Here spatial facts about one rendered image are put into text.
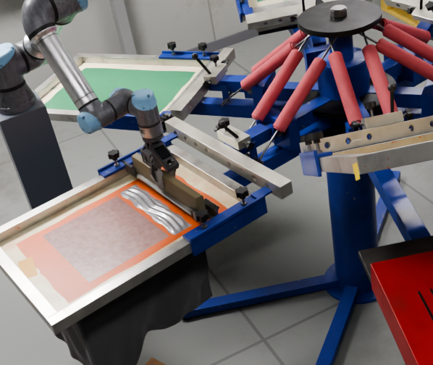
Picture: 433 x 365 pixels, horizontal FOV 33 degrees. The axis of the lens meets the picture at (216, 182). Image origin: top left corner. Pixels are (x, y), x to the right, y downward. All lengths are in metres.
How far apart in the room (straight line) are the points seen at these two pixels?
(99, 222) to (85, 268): 0.23
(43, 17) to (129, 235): 0.75
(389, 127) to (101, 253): 1.00
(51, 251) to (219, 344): 1.12
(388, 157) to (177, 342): 2.03
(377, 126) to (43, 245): 1.17
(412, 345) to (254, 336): 1.65
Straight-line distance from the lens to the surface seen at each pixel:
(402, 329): 1.75
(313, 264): 3.61
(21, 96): 2.82
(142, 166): 2.58
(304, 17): 2.80
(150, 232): 2.39
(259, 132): 2.64
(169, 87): 3.28
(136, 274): 2.19
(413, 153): 1.52
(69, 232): 2.51
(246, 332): 3.32
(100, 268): 2.31
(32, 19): 2.40
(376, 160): 1.50
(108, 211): 2.55
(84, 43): 5.55
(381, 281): 1.87
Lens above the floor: 2.37
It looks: 34 degrees down
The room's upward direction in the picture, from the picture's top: 11 degrees counter-clockwise
